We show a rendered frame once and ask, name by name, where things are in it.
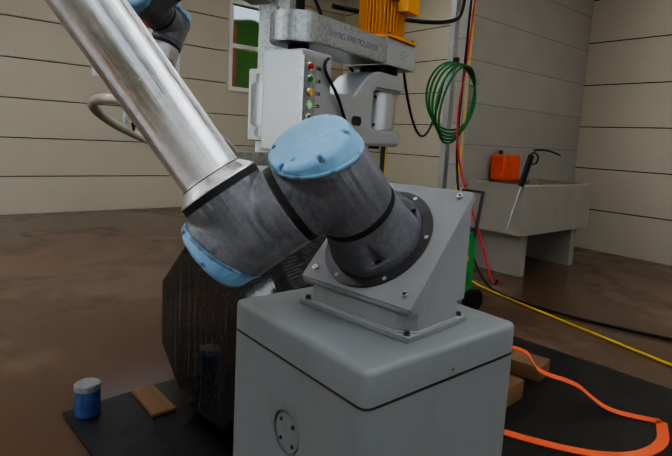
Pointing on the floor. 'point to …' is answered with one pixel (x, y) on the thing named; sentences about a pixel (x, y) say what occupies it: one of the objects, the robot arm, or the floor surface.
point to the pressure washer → (472, 264)
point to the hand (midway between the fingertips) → (128, 122)
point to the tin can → (87, 398)
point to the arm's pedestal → (366, 384)
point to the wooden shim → (153, 400)
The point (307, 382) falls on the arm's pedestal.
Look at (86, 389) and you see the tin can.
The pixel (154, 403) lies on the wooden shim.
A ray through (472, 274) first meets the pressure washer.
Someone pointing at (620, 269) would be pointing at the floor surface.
